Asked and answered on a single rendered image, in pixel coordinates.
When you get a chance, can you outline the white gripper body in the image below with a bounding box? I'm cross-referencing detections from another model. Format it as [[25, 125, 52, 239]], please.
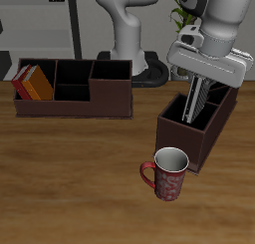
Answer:
[[166, 40, 254, 90]]

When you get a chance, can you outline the striped book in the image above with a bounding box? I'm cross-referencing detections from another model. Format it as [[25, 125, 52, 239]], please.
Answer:
[[181, 73, 212, 124]]

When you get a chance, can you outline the dark brown desk caddy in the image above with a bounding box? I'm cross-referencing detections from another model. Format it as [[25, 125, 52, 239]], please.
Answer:
[[154, 81, 240, 175], [13, 57, 134, 120]]

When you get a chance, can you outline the orange book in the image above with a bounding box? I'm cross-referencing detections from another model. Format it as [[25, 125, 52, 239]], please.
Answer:
[[21, 64, 55, 102]]

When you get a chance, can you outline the red book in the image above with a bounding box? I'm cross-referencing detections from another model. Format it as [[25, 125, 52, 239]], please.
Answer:
[[10, 64, 33, 101]]

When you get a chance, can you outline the pot plant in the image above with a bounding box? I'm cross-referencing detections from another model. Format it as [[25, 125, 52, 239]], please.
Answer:
[[169, 0, 199, 83]]

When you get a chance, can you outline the red patterned mug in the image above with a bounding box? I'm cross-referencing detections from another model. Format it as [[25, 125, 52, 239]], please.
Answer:
[[138, 146, 190, 203]]

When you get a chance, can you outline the white shelf unit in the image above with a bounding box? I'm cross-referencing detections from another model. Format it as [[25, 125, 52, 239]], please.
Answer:
[[0, 0, 76, 53]]

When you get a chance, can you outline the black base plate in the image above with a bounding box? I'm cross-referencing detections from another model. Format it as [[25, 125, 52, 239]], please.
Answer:
[[96, 50, 170, 89]]

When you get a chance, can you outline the black upright post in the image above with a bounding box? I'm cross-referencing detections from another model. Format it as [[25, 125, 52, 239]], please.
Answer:
[[67, 0, 84, 60]]

